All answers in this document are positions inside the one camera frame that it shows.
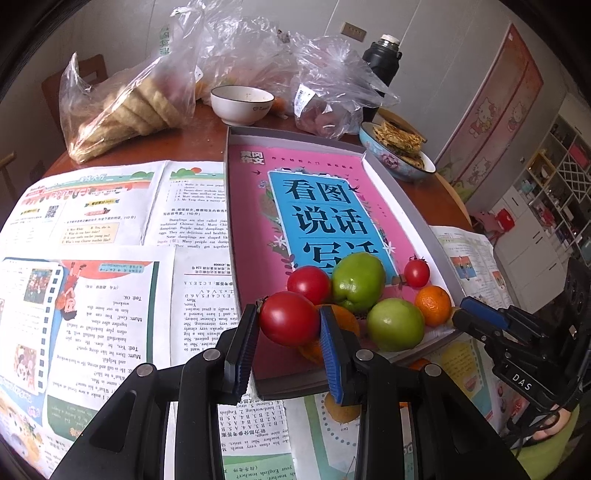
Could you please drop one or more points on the white ceramic bowl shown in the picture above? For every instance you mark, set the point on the white ceramic bowl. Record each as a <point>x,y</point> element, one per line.
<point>241,110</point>

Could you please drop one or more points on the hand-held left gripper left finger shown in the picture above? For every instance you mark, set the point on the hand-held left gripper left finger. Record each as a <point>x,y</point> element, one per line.
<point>242,357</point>

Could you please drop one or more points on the person's right forearm green sleeve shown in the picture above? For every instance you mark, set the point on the person's right forearm green sleeve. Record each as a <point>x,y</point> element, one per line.
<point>558,457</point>

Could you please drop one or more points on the black thermos flask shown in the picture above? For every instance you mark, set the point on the black thermos flask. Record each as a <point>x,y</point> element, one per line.
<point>379,60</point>

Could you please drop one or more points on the pink cartoon door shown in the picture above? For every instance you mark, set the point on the pink cartoon door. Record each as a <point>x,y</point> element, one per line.
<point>498,115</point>

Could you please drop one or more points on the white shelf cabinet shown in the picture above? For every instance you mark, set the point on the white shelf cabinet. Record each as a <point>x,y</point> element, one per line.
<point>554,194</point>

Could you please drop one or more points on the pink and blue book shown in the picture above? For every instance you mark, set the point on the pink and blue book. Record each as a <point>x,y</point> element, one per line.
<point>251,221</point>

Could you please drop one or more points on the packet of reddish produce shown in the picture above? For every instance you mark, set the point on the packet of reddish produce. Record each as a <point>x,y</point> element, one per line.
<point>318,117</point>

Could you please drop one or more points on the green apple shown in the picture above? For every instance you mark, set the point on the green apple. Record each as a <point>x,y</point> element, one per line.
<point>358,281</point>
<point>395,324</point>

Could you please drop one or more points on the stack of flatbreads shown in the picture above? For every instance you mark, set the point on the stack of flatbreads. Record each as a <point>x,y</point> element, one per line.
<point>138,108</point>

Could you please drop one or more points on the person's right hand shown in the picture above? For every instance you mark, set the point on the person's right hand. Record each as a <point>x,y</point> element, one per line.
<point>551,429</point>

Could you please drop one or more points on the wall socket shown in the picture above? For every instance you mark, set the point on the wall socket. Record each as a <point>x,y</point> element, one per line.
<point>353,31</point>

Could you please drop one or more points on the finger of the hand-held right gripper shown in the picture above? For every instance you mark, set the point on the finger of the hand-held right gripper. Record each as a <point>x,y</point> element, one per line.
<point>482,310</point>
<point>475,327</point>

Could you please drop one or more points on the blue floral bowl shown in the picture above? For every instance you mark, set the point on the blue floral bowl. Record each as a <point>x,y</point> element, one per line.
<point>397,166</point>

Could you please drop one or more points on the large red tomato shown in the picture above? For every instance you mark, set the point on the large red tomato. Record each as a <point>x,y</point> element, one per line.
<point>288,319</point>
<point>309,284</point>

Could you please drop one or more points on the spread of printed paper sheets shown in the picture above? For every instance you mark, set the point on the spread of printed paper sheets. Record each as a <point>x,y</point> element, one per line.
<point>115,286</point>

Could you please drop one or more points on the large clear plastic bag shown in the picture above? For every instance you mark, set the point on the large clear plastic bag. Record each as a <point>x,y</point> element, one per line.
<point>231,50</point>

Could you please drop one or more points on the fried pancakes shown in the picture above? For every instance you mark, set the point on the fried pancakes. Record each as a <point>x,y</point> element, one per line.
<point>399,138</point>

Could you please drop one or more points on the pink plastic stool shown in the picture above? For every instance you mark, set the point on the pink plastic stool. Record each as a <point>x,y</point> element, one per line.
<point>501,219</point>

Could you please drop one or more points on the small red tomato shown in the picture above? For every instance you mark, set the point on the small red tomato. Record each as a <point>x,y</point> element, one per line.
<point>417,272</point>

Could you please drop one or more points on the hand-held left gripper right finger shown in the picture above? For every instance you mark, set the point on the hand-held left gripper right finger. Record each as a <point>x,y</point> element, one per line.
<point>330,355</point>

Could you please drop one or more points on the plastic bag of flatbreads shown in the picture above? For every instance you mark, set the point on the plastic bag of flatbreads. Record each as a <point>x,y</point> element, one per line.
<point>78,106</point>

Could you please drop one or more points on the orange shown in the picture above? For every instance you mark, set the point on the orange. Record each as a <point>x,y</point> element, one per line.
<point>418,364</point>
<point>348,323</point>
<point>432,305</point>
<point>278,105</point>

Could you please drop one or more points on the wooden chair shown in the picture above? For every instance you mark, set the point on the wooden chair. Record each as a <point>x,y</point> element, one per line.
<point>55,87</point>
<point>5,168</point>

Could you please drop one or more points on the crumpled clear plastic bag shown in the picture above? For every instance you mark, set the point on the crumpled clear plastic bag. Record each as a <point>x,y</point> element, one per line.
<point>337,69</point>

